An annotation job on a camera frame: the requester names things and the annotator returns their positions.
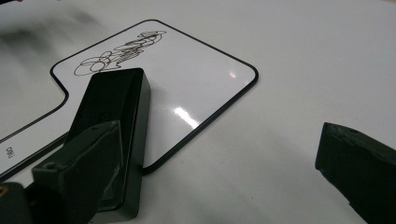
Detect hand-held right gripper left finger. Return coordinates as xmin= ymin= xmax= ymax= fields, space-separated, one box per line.
xmin=31 ymin=120 xmax=124 ymax=224

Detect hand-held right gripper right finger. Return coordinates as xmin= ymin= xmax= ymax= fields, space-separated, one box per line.
xmin=315 ymin=121 xmax=396 ymax=224

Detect black whiteboard eraser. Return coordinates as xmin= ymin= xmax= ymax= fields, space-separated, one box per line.
xmin=64 ymin=67 xmax=152 ymax=224

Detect white paddle-shaped whiteboard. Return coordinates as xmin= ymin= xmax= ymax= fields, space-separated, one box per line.
xmin=0 ymin=19 xmax=260 ymax=183

